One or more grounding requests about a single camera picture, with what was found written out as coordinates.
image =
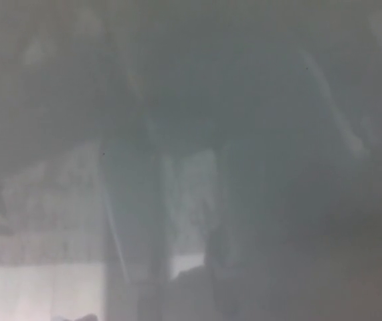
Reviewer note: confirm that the glossy grey panel door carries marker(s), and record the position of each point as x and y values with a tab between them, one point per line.
190	150

